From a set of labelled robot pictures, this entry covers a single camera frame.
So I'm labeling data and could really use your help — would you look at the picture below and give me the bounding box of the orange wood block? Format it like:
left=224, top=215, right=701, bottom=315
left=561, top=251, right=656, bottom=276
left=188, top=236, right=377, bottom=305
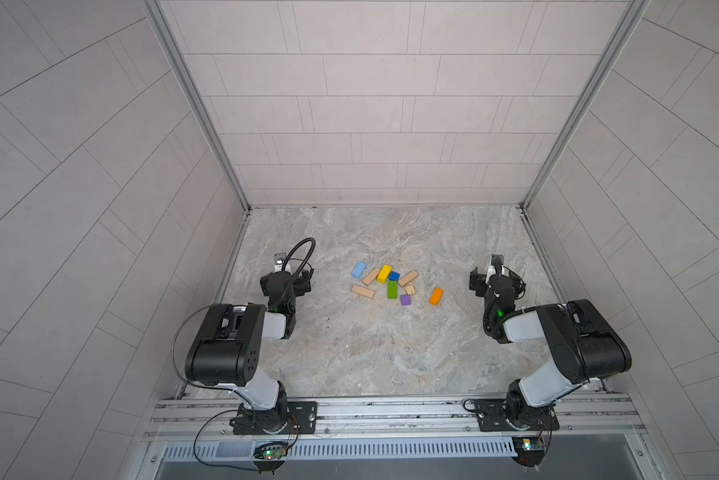
left=429, top=287, right=443, bottom=306

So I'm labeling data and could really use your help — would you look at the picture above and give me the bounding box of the green wood block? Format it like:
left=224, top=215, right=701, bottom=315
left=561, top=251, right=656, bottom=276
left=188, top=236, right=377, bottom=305
left=387, top=280, right=399, bottom=300

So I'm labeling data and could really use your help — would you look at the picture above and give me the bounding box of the yellow wood block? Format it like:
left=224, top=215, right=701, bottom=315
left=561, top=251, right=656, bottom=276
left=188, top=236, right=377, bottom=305
left=377, top=265, right=393, bottom=285

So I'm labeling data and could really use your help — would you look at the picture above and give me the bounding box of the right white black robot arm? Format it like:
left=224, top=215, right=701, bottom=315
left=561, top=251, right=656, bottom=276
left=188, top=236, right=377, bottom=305
left=469, top=254, right=633, bottom=431

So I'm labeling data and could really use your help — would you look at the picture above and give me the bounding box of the natural wood block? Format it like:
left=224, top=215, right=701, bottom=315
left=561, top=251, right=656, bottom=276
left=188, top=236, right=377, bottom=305
left=363, top=267, right=381, bottom=286
left=397, top=270, right=419, bottom=287
left=350, top=285, right=375, bottom=299

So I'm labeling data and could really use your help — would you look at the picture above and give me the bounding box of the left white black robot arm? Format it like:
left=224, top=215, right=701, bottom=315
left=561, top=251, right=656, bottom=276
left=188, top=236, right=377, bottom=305
left=184, top=253, right=317, bottom=435

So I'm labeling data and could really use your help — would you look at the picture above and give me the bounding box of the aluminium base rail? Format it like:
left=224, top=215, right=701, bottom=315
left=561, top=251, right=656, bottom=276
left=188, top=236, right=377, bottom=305
left=141, top=392, right=647, bottom=441

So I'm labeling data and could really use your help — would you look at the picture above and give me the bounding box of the light blue wood block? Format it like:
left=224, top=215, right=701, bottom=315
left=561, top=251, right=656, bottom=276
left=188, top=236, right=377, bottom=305
left=351, top=262, right=367, bottom=279

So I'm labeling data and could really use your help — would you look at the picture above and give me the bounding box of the right circuit board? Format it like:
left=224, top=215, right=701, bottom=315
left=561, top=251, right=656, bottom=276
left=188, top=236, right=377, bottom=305
left=511, top=437, right=547, bottom=468

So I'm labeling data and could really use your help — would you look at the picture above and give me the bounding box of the left green circuit board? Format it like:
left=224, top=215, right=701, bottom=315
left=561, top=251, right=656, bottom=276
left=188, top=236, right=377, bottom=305
left=252, top=442, right=288, bottom=462

